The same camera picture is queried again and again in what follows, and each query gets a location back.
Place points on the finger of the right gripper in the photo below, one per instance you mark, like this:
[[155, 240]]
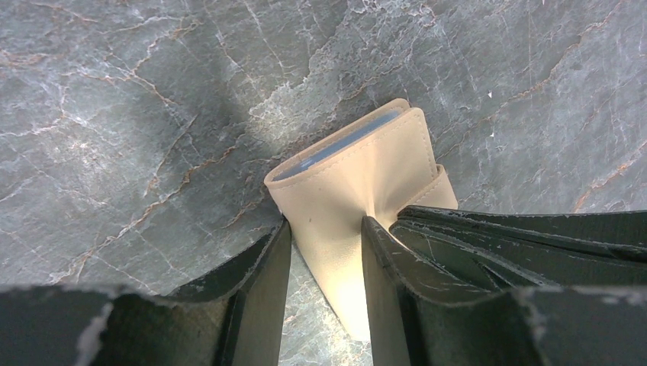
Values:
[[619, 235], [493, 262]]

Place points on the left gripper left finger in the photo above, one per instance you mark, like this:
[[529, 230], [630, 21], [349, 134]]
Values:
[[231, 315]]

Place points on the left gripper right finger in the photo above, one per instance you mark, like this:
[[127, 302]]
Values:
[[420, 315]]

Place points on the beige card holder wallet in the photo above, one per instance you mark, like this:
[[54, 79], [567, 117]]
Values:
[[374, 167]]

